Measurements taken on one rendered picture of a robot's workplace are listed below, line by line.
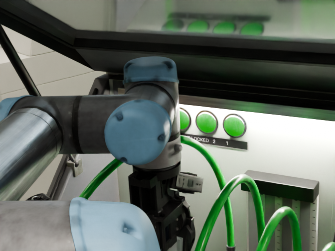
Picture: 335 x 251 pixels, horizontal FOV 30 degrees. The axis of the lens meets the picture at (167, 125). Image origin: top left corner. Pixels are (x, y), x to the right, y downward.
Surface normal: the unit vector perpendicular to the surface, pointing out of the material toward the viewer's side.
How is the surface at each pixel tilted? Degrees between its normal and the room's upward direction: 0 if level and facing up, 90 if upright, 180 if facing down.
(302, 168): 90
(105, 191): 90
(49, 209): 1
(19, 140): 44
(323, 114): 90
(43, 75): 90
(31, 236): 24
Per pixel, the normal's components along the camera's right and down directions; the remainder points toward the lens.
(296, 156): -0.47, 0.33
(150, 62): -0.06, -0.94
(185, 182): 0.89, 0.09
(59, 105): -0.09, -0.61
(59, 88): 0.64, 0.22
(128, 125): -0.11, 0.35
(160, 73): 0.40, 0.25
